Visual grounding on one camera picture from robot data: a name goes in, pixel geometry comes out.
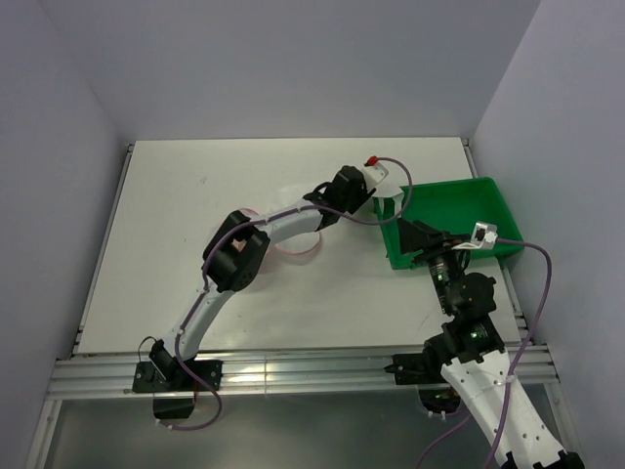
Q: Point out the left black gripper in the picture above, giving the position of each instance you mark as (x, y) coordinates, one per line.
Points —
(364, 191)

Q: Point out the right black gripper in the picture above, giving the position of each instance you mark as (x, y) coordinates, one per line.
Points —
(413, 235)

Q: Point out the white cloth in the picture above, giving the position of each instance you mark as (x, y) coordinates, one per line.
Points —
(389, 198)

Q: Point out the mesh laundry bag pink trim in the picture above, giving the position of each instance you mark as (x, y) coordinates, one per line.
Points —
(300, 245)

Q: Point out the beige bra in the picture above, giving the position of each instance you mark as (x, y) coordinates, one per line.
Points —
(238, 245)

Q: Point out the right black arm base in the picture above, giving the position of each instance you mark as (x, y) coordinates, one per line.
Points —
(437, 398)

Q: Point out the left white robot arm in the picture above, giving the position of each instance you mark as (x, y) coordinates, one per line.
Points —
(234, 256)

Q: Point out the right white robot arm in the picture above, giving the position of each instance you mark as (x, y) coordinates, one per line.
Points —
(470, 355)

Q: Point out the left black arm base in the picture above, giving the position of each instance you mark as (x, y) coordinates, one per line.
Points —
(148, 380)

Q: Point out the green plastic tray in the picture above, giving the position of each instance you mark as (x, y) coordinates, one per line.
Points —
(455, 206)

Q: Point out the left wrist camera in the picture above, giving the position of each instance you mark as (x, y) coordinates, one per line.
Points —
(374, 172)

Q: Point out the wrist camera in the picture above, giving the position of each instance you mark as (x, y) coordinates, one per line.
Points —
(483, 237)
(374, 172)

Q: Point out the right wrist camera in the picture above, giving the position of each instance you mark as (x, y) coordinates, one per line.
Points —
(483, 237)

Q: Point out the aluminium frame rail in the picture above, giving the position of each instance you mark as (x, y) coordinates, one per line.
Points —
(254, 372)

